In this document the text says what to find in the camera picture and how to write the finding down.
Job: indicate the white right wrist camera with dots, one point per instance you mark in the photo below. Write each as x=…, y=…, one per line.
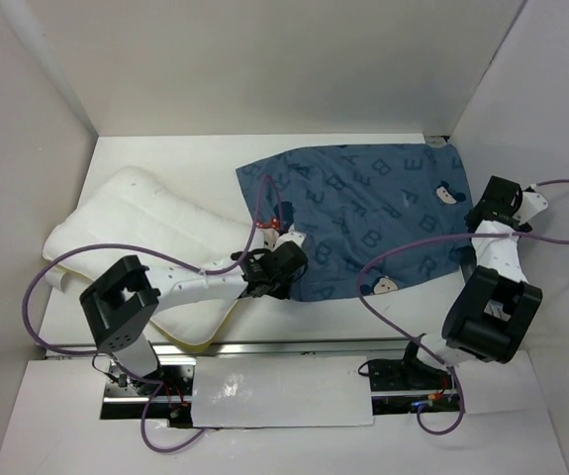
x=533, y=203

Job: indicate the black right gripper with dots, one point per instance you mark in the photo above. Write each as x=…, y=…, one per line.
x=524, y=228

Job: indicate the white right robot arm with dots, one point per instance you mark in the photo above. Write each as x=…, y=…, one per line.
x=490, y=317

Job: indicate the white pillow with yellow edge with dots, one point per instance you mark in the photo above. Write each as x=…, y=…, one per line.
x=135, y=207

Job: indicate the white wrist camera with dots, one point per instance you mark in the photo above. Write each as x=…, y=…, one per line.
x=290, y=237
x=533, y=203

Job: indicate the blue cartoon print pillowcase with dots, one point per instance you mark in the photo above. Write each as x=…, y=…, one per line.
x=356, y=201

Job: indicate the aluminium frame rail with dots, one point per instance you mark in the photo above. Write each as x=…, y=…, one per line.
x=437, y=141

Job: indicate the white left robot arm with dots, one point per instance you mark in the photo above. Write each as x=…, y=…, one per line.
x=120, y=303

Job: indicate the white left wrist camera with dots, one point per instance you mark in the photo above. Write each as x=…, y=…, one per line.
x=290, y=237

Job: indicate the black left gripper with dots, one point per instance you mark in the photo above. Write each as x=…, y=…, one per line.
x=282, y=292

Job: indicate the white cover sheet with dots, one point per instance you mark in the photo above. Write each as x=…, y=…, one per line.
x=280, y=391

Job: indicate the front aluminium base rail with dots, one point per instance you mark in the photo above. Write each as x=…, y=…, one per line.
x=396, y=388

